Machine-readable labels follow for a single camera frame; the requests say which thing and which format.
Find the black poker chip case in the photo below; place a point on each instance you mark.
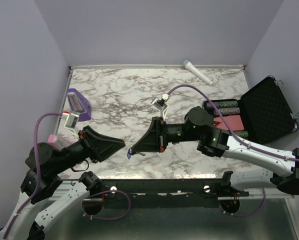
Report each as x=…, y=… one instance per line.
x=264, y=111

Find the purple metronome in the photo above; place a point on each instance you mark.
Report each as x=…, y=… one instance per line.
x=78, y=103

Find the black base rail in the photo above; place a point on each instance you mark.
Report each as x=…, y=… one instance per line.
x=158, y=193

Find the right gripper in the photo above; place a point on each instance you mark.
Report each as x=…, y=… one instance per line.
x=150, y=142

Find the blue key tag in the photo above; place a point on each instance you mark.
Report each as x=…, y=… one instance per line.
x=128, y=154

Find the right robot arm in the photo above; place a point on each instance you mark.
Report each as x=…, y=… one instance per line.
x=278, y=168

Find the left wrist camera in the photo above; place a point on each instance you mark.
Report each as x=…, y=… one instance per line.
x=71, y=120

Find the white microphone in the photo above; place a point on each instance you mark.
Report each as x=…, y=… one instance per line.
x=190, y=67

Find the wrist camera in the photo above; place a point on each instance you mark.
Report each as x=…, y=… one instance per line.
x=161, y=105
x=71, y=120

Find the silver key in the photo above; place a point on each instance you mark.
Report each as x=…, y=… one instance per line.
x=141, y=154

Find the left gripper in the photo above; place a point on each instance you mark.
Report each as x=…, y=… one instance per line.
x=99, y=146

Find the pink metronome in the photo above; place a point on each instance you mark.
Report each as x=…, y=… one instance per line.
x=58, y=141

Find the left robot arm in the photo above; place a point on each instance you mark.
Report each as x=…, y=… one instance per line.
x=30, y=220

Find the pink card deck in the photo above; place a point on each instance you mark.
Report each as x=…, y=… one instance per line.
x=234, y=121

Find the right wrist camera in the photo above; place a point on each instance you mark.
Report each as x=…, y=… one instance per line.
x=161, y=105

